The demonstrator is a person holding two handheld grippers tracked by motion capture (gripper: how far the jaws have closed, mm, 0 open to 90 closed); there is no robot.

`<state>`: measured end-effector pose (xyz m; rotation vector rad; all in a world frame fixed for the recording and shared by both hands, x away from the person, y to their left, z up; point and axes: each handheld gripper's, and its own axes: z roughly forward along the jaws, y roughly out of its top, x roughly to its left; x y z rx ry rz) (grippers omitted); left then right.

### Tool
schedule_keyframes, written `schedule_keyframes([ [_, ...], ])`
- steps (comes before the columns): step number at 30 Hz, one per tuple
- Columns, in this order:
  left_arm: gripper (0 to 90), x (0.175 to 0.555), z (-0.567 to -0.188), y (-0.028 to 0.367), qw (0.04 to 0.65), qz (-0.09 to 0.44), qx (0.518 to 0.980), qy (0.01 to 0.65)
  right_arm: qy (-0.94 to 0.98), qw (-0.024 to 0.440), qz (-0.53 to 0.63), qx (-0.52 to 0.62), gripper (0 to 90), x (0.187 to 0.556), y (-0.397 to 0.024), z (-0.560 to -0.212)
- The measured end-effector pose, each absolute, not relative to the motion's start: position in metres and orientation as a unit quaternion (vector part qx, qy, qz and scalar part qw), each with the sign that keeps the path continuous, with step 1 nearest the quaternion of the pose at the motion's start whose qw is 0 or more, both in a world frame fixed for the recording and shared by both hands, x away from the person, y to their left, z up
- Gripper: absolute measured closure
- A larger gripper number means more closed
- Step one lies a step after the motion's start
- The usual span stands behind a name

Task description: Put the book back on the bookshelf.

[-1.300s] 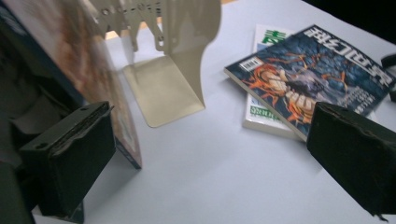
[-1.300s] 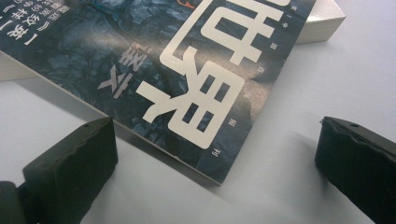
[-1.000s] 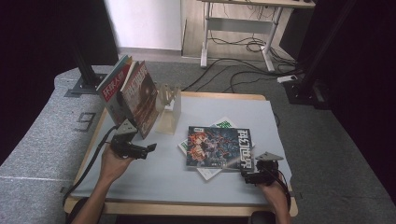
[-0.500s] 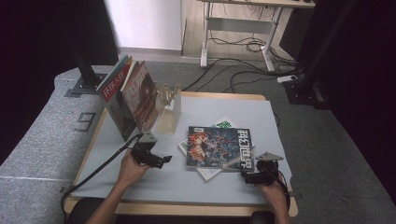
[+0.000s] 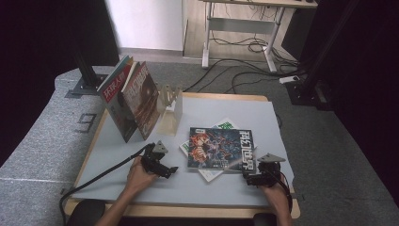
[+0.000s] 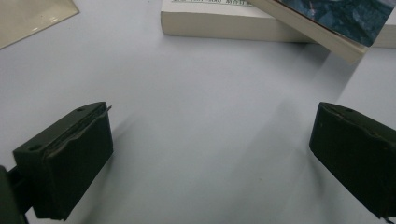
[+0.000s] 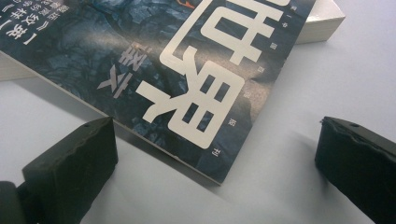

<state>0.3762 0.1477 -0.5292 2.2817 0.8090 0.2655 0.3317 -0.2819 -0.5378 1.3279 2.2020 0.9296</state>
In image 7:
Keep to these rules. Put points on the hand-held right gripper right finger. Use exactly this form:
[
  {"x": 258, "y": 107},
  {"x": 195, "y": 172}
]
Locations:
[{"x": 361, "y": 174}]

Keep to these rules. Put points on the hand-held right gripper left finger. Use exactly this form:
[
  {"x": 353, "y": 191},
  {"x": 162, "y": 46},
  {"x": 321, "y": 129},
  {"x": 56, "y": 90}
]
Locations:
[{"x": 71, "y": 174}]

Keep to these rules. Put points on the dark blue cover magazine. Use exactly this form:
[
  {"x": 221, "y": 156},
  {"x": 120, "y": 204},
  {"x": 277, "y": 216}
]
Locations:
[{"x": 124, "y": 62}]

